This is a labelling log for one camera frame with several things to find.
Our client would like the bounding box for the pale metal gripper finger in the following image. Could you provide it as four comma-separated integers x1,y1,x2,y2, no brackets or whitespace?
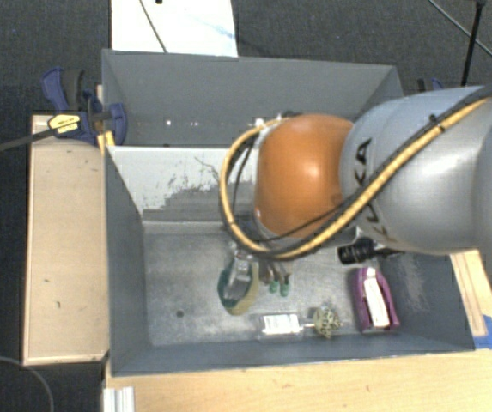
222,271,238,302
234,259,252,298

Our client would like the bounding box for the grey metal bin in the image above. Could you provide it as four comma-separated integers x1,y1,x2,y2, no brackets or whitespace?
100,48,477,378

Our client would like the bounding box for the purple stapler with white label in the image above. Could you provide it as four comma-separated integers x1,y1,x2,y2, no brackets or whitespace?
348,266,401,334

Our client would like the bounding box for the pale wood flat board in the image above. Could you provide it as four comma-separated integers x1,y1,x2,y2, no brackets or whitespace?
21,113,112,367

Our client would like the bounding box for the black cylinder on white bracket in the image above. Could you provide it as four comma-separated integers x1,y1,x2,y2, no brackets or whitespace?
337,237,379,267

